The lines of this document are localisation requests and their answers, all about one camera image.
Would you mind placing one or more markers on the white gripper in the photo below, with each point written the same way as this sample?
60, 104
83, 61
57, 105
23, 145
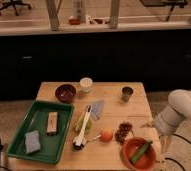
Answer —
165, 141

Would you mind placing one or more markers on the green pepper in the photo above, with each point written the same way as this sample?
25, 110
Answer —
140, 151

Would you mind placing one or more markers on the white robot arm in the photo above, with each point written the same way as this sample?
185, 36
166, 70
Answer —
167, 121

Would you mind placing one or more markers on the red bowl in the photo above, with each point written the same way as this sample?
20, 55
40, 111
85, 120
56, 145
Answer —
147, 160

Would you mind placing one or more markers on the dark maroon bowl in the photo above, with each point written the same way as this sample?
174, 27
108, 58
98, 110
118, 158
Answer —
65, 93

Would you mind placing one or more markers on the bunch of dark grapes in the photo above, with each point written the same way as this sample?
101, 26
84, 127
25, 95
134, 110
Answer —
122, 132

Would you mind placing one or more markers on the orange fruit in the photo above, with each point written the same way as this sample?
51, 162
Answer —
106, 135

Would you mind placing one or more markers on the metal cup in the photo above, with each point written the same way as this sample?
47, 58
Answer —
126, 93

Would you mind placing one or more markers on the blue grey cloth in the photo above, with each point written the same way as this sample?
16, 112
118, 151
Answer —
97, 108

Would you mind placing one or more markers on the green leafy vegetable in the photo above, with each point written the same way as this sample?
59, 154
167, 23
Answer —
79, 122

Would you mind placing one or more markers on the white cup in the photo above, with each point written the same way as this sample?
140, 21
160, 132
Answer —
86, 84

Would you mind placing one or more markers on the wooden block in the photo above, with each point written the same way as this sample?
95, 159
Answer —
52, 123

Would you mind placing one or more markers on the green plastic tray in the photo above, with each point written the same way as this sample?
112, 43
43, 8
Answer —
36, 120

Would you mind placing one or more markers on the blue sponge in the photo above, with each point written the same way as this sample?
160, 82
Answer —
32, 142

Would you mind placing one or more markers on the small red object on shelf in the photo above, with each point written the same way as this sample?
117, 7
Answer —
73, 21

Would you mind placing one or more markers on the black office chair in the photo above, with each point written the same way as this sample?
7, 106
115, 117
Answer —
14, 4

